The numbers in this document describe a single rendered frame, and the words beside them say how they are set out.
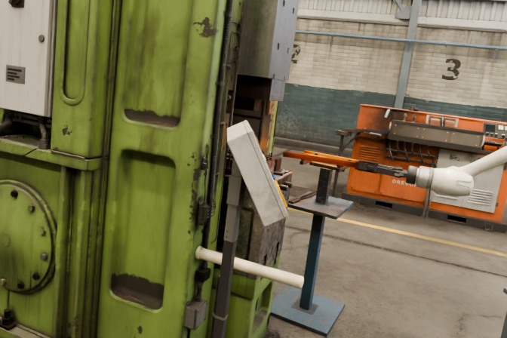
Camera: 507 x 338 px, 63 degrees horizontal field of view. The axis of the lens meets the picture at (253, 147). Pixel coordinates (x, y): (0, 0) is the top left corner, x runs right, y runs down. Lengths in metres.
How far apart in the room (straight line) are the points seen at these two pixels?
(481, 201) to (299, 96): 5.26
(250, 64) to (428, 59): 7.87
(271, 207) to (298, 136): 8.47
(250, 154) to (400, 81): 8.31
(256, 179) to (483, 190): 4.54
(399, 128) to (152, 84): 3.89
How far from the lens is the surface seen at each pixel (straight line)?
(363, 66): 9.47
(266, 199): 1.22
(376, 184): 5.47
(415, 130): 5.24
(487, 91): 9.59
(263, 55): 1.77
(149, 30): 1.80
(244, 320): 2.07
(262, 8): 1.80
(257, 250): 1.89
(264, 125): 2.22
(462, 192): 1.83
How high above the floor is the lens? 1.33
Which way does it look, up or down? 9 degrees down
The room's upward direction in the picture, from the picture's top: 7 degrees clockwise
